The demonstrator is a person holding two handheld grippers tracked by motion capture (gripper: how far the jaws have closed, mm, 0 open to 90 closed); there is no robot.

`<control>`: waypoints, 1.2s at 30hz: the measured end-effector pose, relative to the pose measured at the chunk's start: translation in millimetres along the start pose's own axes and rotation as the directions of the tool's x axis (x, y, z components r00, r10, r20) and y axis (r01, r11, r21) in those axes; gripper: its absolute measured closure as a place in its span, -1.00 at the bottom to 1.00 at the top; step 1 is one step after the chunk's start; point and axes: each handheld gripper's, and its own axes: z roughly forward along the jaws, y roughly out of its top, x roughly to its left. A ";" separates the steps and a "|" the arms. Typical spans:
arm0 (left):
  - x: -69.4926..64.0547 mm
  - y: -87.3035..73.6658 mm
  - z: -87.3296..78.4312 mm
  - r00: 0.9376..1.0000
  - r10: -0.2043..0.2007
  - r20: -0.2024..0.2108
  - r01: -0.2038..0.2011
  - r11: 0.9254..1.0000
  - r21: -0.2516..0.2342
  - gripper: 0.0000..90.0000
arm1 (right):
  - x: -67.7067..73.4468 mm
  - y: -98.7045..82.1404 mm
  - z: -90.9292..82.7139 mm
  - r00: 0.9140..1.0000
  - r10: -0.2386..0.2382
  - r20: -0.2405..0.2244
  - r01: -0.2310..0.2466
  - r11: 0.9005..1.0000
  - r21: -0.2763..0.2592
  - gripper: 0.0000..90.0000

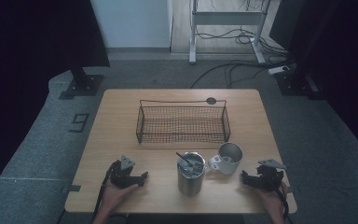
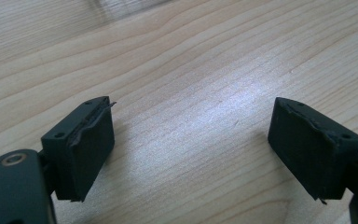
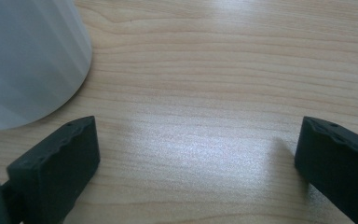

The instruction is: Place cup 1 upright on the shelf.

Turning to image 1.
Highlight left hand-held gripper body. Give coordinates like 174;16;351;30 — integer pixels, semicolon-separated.
109;155;143;190

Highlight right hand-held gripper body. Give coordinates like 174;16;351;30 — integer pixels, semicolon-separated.
254;159;287;192

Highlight white mug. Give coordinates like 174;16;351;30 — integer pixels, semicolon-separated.
207;141;244;176

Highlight steel tumbler with lid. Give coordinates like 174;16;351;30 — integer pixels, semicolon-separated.
176;151;207;197

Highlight black wire basket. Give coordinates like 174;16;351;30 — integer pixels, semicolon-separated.
135;99;232;145

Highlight person's left hand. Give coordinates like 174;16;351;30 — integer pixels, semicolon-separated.
100;179;140;217

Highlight person's right hand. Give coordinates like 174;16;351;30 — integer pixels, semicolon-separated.
255;182;289;219

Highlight dark straw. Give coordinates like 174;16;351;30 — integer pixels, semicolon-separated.
175;151;194;168

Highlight grey tape piece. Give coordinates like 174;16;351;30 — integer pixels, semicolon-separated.
62;184;82;194

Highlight grey floor mat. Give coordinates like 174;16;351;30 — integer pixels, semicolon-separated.
0;59;358;224

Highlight black stand base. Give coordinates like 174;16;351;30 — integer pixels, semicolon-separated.
274;69;322;98
62;66;105;98

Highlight white power strip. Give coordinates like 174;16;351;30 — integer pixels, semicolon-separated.
267;64;291;76

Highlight dark curtain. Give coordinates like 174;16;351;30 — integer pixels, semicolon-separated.
268;0;358;157
0;0;111;206

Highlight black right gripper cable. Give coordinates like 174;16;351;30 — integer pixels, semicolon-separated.
268;176;295;224

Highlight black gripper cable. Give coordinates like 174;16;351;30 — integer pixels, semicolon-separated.
268;176;295;224
92;161;120;220

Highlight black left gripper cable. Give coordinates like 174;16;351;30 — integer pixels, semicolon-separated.
92;161;120;220

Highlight long black floor cable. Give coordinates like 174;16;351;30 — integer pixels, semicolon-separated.
190;59;295;90

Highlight tangled black floor cables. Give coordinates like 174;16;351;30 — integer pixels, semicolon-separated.
195;27;290;58

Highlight white metal desk frame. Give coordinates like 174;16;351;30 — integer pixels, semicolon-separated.
188;0;273;65

